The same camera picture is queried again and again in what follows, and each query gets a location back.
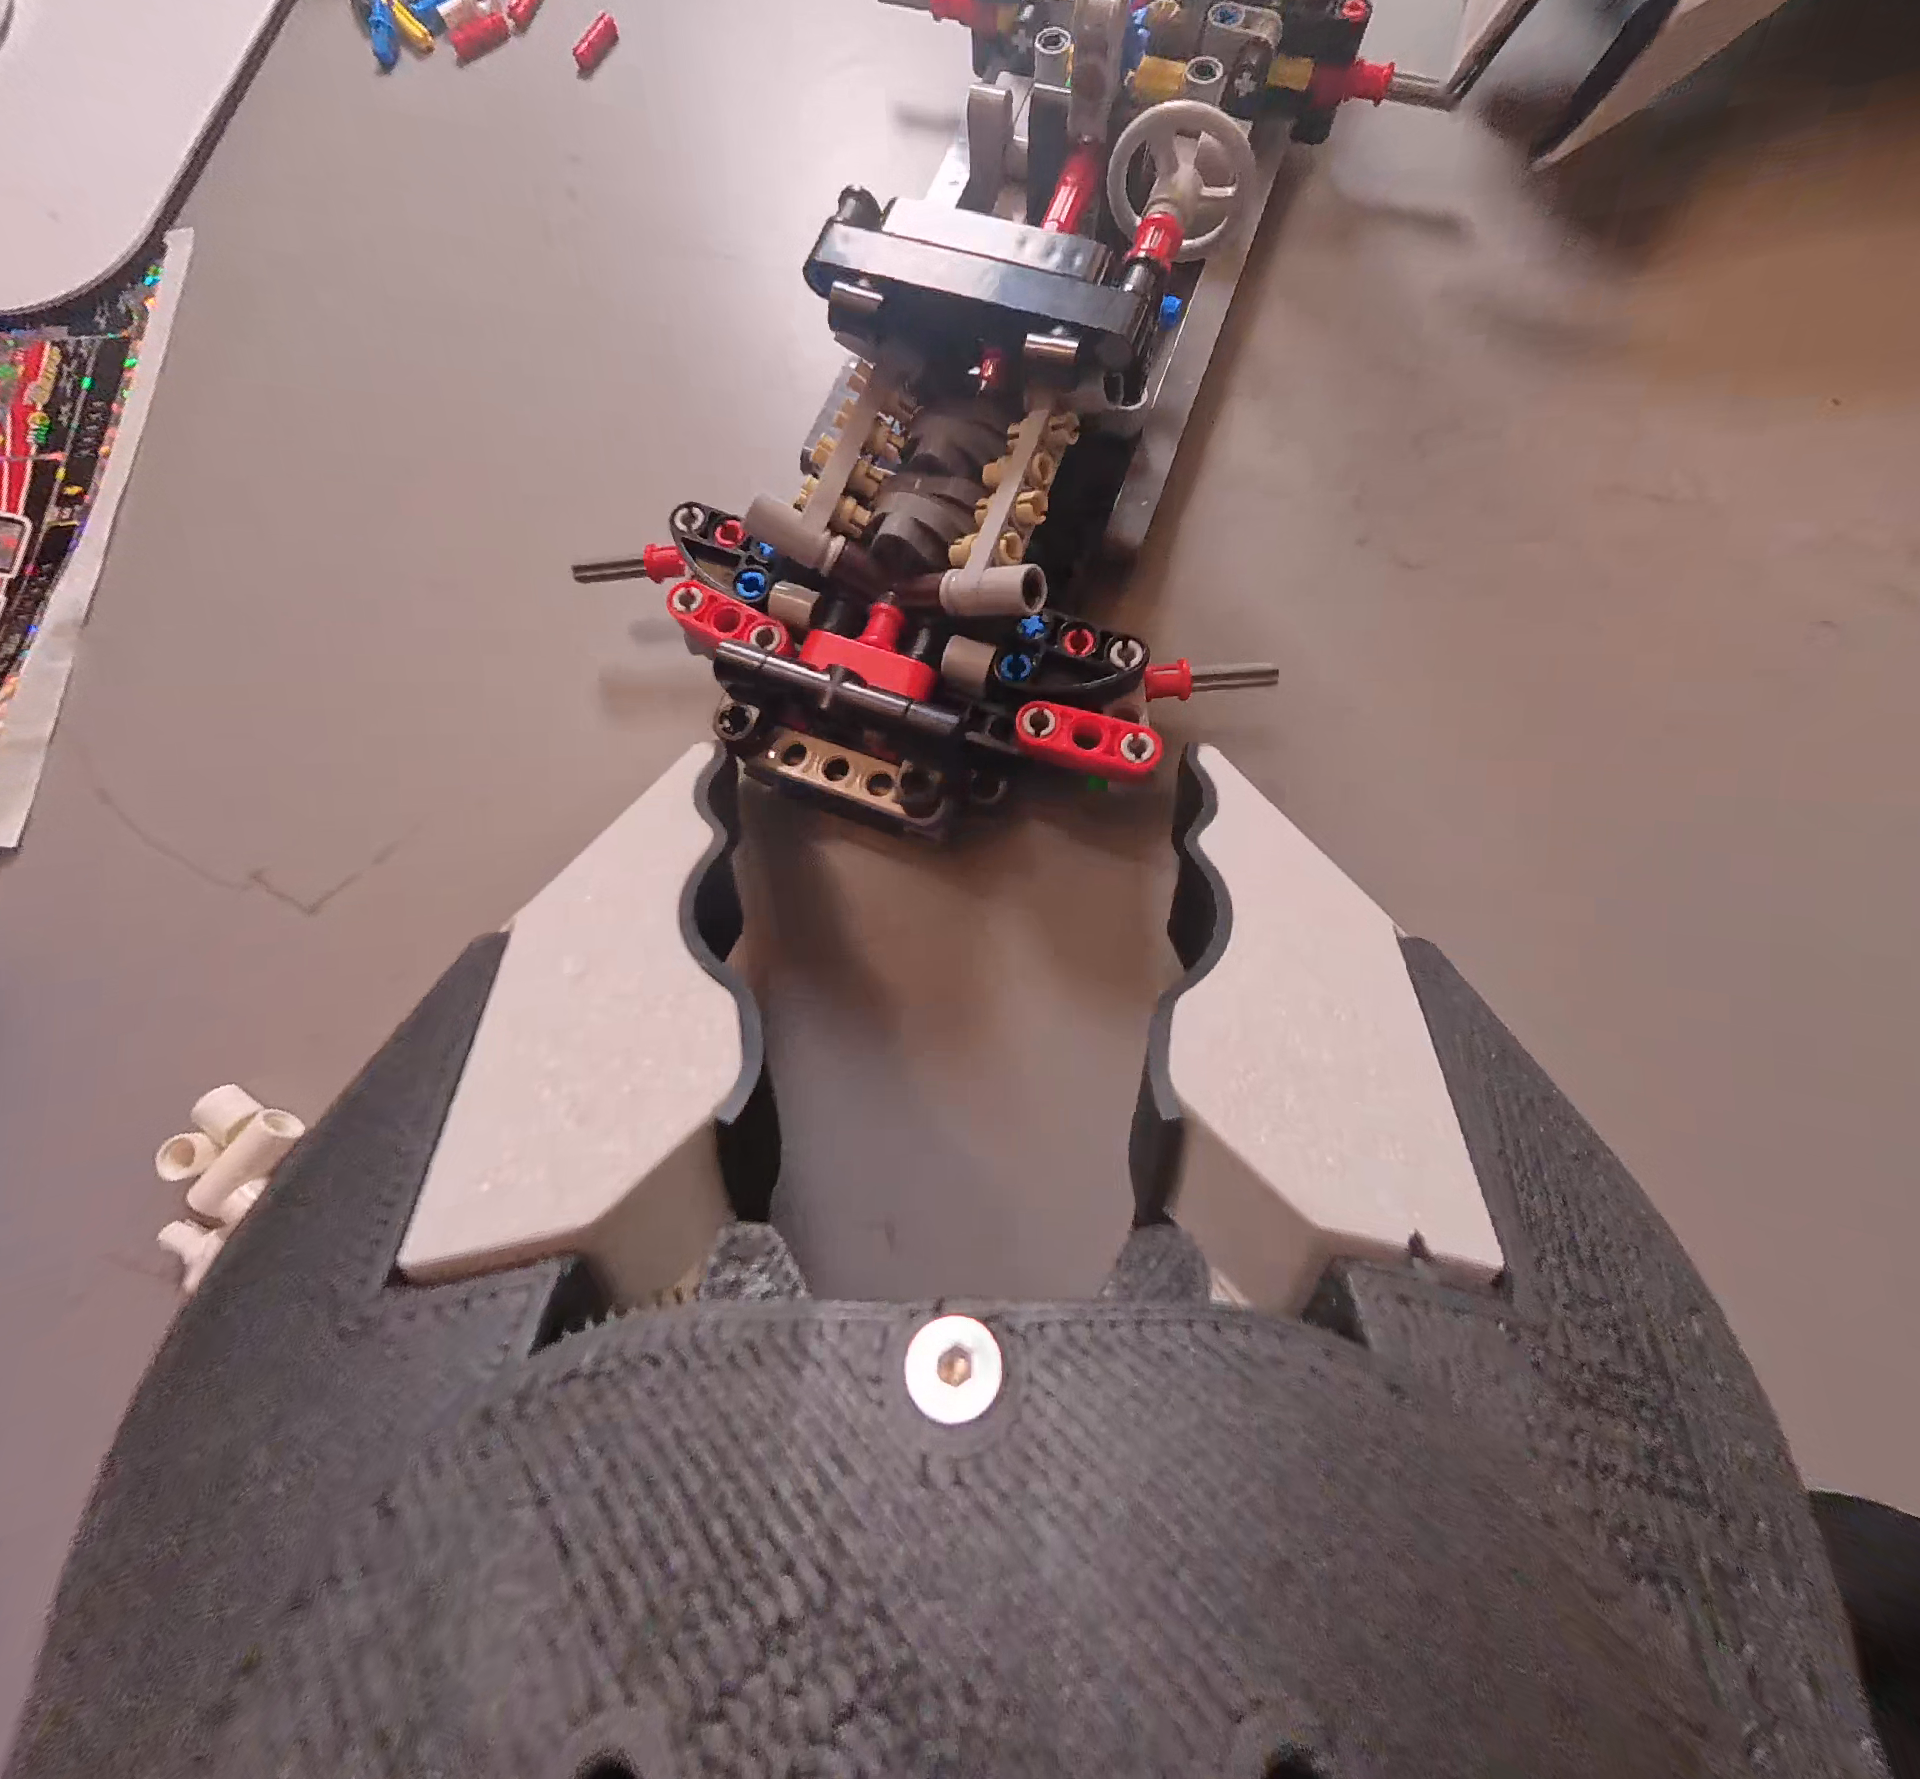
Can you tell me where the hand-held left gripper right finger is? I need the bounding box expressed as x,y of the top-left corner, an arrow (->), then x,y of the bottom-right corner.
1142,745 -> 1507,1304

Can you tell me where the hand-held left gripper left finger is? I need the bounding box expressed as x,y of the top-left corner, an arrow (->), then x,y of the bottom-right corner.
397,745 -> 762,1282

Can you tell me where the white book stand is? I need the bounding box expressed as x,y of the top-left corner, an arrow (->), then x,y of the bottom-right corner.
0,0 -> 323,317

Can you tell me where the lego car chassis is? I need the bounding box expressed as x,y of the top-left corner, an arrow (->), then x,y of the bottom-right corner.
569,0 -> 1456,851

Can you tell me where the colourful sticker sheet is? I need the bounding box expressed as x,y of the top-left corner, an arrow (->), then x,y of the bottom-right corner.
0,226 -> 197,851

